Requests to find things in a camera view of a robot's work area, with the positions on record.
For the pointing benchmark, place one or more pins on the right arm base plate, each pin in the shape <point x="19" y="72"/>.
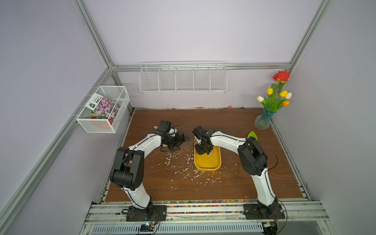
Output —
<point x="260" y="211"/>

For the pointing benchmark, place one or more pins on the yellow plastic storage box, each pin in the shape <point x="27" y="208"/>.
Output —
<point x="208" y="162"/>

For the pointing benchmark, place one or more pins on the purple flower seed packet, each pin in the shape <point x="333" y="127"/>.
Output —
<point x="102" y="107"/>

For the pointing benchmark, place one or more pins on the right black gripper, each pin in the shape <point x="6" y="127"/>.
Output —
<point x="199" y="151"/>

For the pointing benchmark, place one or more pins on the white wire basket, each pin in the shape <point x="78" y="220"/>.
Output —
<point x="91" y="124"/>

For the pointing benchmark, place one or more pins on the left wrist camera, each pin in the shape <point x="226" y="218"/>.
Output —
<point x="164" y="126"/>

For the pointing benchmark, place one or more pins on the aluminium front rail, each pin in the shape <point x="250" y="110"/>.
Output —
<point x="295" y="217"/>

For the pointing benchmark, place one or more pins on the green yellow toy trowel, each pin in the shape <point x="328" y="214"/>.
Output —
<point x="252" y="135"/>

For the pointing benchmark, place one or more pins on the white wire wall shelf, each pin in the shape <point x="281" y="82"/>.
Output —
<point x="189" y="77"/>

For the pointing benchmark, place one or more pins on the white cotton work glove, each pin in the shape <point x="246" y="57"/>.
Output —
<point x="171" y="132"/>

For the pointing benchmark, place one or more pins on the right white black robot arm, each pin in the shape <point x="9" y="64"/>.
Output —
<point x="253" y="158"/>

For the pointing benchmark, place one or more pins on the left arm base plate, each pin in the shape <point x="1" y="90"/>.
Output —
<point x="151" y="213"/>

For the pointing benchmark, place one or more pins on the glass vase with flowers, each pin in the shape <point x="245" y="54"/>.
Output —
<point x="276" y="98"/>

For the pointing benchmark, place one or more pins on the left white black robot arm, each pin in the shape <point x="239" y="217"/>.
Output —
<point x="128" y="169"/>

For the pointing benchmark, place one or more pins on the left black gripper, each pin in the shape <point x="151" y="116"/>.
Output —
<point x="178" y="141"/>

